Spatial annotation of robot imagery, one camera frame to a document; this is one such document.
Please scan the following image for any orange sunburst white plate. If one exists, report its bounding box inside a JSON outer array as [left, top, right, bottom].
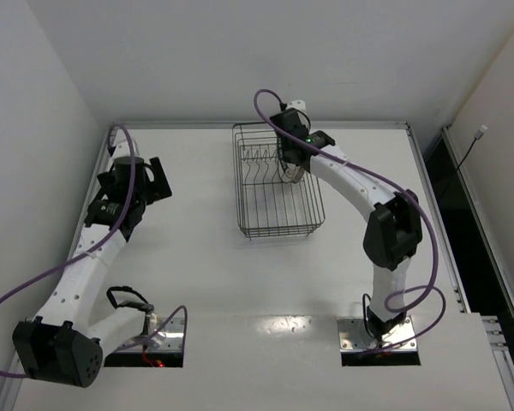
[[278, 145, 305, 183]]

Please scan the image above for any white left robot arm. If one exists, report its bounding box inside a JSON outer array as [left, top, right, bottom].
[[12, 156, 172, 387]]

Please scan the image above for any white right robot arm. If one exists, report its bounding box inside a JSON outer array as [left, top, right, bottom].
[[270, 104, 422, 342]]

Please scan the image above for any grey wire dish rack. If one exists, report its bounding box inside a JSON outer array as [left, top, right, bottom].
[[232, 122, 326, 240]]

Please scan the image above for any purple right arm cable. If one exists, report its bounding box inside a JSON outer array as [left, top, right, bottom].
[[253, 88, 447, 357]]

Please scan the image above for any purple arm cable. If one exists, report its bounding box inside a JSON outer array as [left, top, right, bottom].
[[0, 124, 188, 378], [253, 88, 447, 357]]

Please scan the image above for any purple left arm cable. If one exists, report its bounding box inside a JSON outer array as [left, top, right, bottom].
[[0, 124, 188, 378]]

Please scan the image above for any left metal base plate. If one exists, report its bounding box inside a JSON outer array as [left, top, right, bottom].
[[129, 317, 186, 354]]

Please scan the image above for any metal base plate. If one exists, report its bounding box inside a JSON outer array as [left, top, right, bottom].
[[129, 317, 186, 354], [337, 317, 418, 354]]

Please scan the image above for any black wall cable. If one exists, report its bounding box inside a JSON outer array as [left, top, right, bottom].
[[455, 124, 488, 171]]

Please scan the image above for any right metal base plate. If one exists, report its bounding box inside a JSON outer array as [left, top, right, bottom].
[[337, 317, 418, 354]]

